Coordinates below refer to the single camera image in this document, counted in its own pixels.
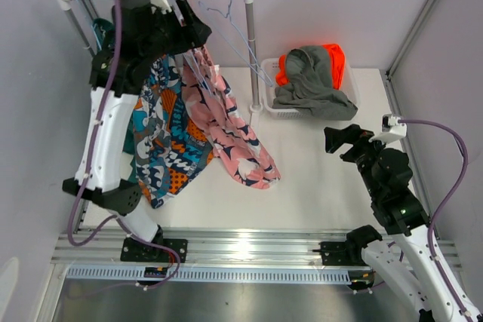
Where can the slotted cable duct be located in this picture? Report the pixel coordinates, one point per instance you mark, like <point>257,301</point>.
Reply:
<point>221,275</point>

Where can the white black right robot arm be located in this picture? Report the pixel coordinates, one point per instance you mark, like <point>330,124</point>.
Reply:
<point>426,285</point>

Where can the blue orange patterned shorts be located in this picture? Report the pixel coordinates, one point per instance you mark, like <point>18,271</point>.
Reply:
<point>170,151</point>

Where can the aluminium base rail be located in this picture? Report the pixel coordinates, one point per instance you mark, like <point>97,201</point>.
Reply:
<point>244,248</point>

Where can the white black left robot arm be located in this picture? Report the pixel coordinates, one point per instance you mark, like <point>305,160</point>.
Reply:
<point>118,72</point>

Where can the white plastic basket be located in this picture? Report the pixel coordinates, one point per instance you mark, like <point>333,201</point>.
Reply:
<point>331,105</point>

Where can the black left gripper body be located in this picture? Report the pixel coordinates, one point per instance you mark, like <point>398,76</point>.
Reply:
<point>178,38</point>

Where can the teal green shorts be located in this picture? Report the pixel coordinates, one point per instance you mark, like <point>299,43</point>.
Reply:
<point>101,28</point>

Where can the pink shark print shorts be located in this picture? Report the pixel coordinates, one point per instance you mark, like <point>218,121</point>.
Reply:
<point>234,141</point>

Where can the grey shorts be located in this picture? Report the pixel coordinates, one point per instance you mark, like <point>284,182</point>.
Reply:
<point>310,67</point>

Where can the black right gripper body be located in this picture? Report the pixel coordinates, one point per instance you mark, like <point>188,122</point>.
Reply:
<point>358,138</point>

